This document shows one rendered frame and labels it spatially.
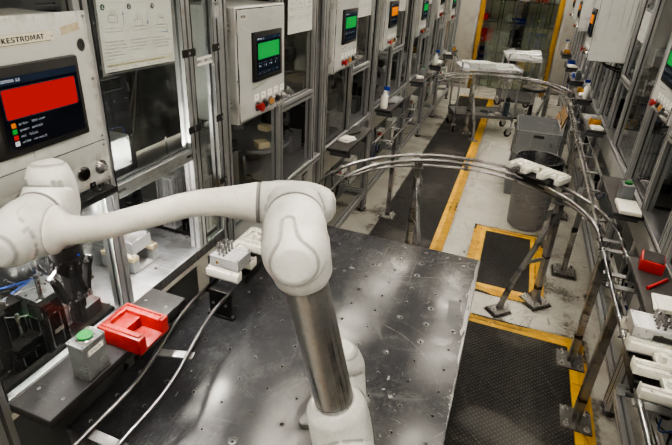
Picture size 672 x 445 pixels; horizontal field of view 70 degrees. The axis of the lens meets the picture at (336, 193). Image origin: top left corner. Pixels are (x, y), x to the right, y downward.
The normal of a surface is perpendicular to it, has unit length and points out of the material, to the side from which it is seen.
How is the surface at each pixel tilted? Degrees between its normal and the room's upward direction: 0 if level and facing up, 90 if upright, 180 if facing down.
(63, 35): 90
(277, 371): 0
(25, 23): 90
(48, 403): 0
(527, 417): 0
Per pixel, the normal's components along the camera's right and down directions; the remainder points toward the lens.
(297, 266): 0.04, 0.33
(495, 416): 0.05, -0.90
